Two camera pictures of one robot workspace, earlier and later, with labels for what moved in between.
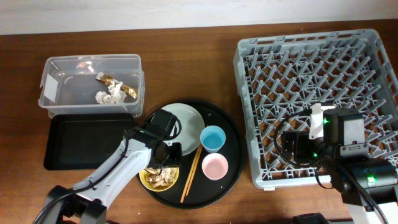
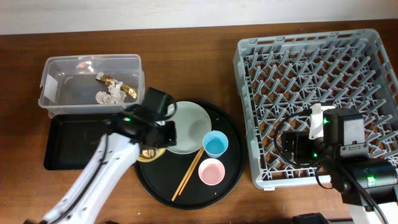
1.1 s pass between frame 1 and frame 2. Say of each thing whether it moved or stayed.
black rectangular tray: stayed
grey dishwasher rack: stayed
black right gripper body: stayed
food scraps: moved
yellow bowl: moved
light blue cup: moved
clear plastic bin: stayed
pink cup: moved
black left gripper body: moved
